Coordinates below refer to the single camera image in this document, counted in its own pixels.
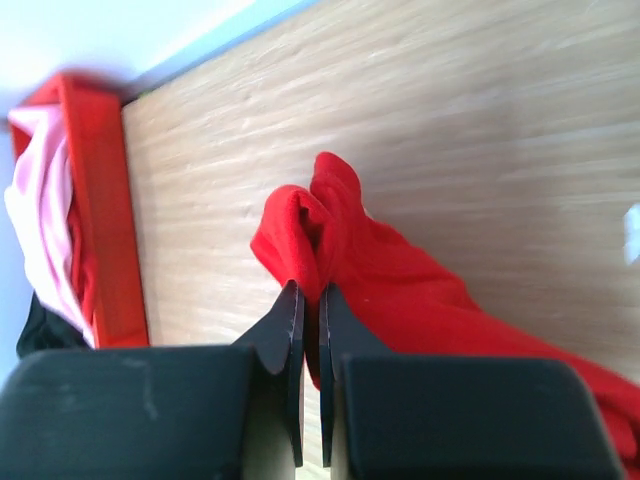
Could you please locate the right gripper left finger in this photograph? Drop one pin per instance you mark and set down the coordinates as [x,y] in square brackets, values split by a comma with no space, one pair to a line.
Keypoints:
[197,412]

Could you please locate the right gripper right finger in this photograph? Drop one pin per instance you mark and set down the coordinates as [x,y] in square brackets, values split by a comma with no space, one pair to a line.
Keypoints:
[397,416]

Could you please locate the red t-shirt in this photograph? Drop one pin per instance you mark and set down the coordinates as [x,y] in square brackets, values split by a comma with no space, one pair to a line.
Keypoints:
[322,234]

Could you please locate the red plastic bin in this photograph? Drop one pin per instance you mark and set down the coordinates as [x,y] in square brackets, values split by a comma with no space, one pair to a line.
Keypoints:
[91,110]

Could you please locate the black t-shirt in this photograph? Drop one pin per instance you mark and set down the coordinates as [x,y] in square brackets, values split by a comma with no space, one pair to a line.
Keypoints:
[46,330]

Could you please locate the pink t-shirt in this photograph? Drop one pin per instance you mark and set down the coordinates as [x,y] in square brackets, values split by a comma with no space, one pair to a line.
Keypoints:
[38,202]

